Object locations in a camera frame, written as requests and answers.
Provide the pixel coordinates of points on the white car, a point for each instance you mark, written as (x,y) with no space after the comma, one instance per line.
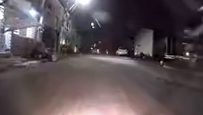
(122,51)

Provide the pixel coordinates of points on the vehicle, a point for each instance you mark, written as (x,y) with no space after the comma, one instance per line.
(169,57)

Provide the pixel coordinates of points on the building with lit windows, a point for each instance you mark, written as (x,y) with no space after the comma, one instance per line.
(21,26)

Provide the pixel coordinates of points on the grey asphalt road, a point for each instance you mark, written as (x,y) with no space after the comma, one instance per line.
(114,84)

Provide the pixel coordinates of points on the grey kerb strip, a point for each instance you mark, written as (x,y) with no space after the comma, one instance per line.
(9,63)

